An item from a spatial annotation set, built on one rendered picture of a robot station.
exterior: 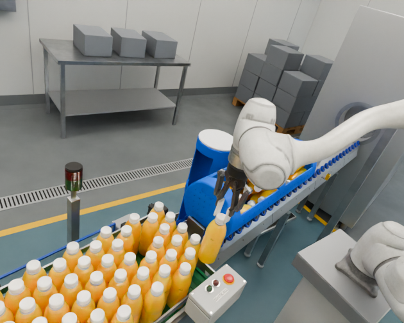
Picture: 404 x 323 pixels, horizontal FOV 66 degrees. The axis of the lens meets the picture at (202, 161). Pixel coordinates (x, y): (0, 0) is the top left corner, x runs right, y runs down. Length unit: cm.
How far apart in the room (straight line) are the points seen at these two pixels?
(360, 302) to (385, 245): 24
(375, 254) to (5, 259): 227
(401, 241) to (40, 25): 397
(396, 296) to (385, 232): 23
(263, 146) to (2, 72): 388
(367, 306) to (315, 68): 415
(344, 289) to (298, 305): 30
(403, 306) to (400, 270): 11
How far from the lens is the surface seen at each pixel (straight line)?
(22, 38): 427
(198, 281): 139
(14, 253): 265
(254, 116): 84
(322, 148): 80
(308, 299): 159
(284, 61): 499
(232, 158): 93
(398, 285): 127
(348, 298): 141
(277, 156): 71
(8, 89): 445
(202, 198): 138
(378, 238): 138
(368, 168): 253
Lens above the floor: 200
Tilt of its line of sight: 32 degrees down
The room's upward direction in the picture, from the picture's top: 15 degrees clockwise
